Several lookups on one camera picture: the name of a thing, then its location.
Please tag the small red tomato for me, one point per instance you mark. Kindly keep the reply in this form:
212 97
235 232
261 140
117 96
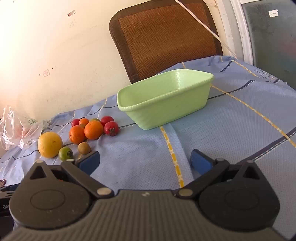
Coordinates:
75 122

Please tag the white window sticker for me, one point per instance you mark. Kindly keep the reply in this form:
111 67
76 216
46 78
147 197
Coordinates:
273 13

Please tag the red tomato with stem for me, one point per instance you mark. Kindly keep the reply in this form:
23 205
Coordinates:
110 128

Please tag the white framed glass window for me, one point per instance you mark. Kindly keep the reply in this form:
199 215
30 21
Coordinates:
266 34

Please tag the light green plastic basket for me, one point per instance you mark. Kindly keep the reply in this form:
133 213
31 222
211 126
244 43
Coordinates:
161 111

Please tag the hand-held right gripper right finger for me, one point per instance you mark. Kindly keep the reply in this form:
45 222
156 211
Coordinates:
200 162

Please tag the small orange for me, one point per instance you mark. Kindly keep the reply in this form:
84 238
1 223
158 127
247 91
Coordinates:
84 121

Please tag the brown woven chair mat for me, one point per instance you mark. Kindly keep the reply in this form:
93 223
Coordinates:
166 41

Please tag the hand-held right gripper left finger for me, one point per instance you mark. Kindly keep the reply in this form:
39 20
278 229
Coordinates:
89 161

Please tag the light blue striped tablecloth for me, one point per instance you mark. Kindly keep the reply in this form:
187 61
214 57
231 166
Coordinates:
231 127

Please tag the green tomato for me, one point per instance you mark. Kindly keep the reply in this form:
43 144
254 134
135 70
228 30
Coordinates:
65 154
94 119

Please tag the brown kiwi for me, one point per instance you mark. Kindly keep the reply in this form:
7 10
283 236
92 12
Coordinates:
84 148

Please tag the small wall sticker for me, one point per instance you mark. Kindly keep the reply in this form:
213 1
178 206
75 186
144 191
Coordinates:
46 73
71 13

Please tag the clear plastic bag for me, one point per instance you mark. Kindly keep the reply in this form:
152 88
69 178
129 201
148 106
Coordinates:
13 129

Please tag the large yellow citrus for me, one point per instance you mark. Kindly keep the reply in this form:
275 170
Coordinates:
49 144

